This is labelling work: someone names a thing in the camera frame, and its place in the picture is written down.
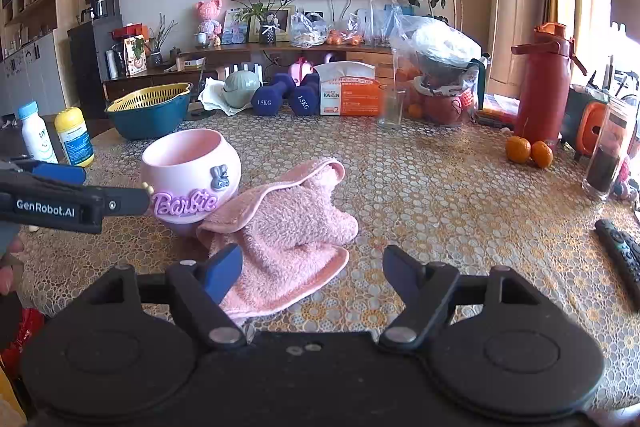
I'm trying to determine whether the person's left hand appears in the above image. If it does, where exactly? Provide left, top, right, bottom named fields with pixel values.
left=0, top=234, right=25, bottom=295

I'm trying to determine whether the photo frame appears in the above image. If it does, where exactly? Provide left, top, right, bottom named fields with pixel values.
left=248, top=5, right=297, bottom=43

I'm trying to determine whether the pale green round pot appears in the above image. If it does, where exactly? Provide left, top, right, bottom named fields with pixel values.
left=222, top=71, right=262, bottom=108

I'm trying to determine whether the yellow colander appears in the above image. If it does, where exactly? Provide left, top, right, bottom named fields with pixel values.
left=105, top=83, right=193, bottom=114

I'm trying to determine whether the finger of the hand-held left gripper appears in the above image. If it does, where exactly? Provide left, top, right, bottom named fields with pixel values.
left=0, top=159, right=87, bottom=184
left=100, top=186, right=152, bottom=217

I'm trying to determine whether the dark bowl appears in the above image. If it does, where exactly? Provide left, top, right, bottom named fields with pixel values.
left=417, top=52, right=482, bottom=82

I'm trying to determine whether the black remote control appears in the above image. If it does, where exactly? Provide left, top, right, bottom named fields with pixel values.
left=594, top=219, right=640, bottom=304

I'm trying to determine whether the wooden television console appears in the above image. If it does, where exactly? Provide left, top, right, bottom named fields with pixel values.
left=102, top=41, right=402, bottom=100

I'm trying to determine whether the yellow bottle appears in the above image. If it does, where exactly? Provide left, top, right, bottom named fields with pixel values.
left=54, top=107, right=95, bottom=168

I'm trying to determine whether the pink towel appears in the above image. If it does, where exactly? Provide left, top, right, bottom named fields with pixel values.
left=197, top=158, right=359, bottom=325

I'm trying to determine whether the pink small bag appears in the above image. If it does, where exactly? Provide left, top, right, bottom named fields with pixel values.
left=290, top=57, right=315, bottom=86

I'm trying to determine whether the pink cup with purple handle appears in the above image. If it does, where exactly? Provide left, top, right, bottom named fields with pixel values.
left=141, top=128, right=242, bottom=238

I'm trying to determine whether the black coffee machine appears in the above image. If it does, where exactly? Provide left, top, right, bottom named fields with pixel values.
left=81, top=0, right=121, bottom=22

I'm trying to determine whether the small white picket fence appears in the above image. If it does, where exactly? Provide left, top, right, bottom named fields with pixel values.
left=225, top=63, right=264, bottom=80

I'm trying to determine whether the red thermos jug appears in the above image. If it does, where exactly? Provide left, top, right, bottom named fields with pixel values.
left=511, top=23, right=589, bottom=148

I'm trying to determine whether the blue dumbbell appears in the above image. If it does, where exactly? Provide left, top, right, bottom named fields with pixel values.
left=251, top=73, right=296, bottom=116
left=290, top=73, right=321, bottom=116

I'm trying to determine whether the clear plastic bag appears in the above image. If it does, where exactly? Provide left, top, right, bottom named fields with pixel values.
left=389, top=14, right=484, bottom=80

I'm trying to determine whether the white cloth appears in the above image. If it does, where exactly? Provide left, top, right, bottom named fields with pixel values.
left=198, top=78, right=252, bottom=116

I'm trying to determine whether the bag of oranges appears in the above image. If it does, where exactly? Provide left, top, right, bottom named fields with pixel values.
left=327, top=28, right=362, bottom=47

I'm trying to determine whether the white bottle with blue cap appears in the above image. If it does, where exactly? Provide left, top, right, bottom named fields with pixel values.
left=17, top=102, right=59, bottom=164

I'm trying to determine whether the plastic bag of food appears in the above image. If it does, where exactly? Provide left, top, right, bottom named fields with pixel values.
left=290, top=12, right=329, bottom=48

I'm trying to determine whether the pink crochet doll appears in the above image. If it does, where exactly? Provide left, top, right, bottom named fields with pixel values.
left=195, top=0, right=224, bottom=46

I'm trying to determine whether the glass jar with dark contents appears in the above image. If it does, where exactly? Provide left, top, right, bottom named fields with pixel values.
left=582, top=97, right=636, bottom=204

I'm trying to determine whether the orange fruit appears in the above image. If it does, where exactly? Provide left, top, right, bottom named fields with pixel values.
left=530, top=140, right=555, bottom=169
left=505, top=136, right=532, bottom=164

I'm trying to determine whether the black cabinet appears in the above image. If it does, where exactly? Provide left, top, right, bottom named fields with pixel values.
left=67, top=16, right=125, bottom=84

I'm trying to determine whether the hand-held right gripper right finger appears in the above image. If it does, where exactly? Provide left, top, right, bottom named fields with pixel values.
left=378, top=245, right=543, bottom=352

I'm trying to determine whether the clear drinking glass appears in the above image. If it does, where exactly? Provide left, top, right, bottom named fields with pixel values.
left=377, top=89, right=409, bottom=129

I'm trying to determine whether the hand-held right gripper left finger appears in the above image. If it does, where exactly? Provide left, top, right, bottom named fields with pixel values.
left=80, top=243, right=248, bottom=349

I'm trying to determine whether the orange and white tissue box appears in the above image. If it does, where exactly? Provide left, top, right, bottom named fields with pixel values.
left=314, top=62, right=387, bottom=118

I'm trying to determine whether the teal basin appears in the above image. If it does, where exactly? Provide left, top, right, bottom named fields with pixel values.
left=106, top=93, right=192, bottom=141

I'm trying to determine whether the orange tissue holder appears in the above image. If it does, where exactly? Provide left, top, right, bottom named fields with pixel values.
left=563, top=86, right=610, bottom=161

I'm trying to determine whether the wall cabinet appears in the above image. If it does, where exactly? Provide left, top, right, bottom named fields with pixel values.
left=0, top=0, right=69, bottom=118

